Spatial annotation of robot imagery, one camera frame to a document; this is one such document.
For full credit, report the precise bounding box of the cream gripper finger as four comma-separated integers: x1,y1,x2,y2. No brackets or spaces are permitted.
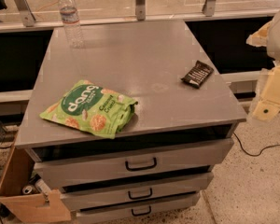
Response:
246,21,271,47
252,65,280,121

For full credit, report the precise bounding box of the black rxbar chocolate wrapper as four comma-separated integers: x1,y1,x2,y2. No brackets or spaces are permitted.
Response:
181,61,214,89

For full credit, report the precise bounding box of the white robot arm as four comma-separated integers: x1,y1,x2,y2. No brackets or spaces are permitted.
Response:
246,10,280,121

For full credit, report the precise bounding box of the clear plastic water bottle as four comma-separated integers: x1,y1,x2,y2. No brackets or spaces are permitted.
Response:
58,0,84,49

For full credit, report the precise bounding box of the grey drawer cabinet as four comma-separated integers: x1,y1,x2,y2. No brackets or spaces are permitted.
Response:
14,19,247,224

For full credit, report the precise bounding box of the green dang chips bag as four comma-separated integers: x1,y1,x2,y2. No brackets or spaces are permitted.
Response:
40,80,138,139

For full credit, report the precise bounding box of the bottom grey drawer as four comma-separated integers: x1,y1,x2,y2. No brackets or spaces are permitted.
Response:
77,192,200,224

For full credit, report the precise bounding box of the grey drawer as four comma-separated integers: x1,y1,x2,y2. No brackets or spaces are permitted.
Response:
35,138,233,189
61,168,214,211
77,192,200,224

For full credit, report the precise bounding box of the middle grey drawer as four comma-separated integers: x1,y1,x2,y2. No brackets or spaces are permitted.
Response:
61,168,214,211

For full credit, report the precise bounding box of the top grey drawer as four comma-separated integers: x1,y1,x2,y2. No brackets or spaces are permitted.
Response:
35,138,233,189

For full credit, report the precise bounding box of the wooden side bin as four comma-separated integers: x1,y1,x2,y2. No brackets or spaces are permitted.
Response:
0,147,71,223

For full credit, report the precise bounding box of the black floor cable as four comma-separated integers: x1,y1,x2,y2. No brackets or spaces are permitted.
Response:
232,132,280,158

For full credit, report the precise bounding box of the grey metal railing frame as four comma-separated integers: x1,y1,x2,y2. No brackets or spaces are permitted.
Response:
0,0,280,33

